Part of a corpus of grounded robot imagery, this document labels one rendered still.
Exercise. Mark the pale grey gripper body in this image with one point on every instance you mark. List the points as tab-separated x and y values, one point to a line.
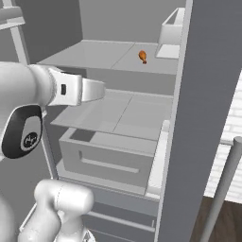
92	90

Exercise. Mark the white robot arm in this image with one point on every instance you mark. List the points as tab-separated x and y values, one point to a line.
25	85

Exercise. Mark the orange chicken drumstick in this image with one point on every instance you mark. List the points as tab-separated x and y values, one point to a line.
142	56

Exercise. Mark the grey fridge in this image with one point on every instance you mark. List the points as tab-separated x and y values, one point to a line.
104	104

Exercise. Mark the grey glass fridge shelf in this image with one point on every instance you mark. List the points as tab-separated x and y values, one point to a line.
116	115
110	56

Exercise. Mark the grey fridge drawer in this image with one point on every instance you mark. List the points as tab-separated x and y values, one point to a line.
107	160

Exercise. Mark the white door shelf bin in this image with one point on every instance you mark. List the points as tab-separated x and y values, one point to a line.
171	34

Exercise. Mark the grey fridge door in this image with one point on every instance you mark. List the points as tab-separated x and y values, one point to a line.
201	119

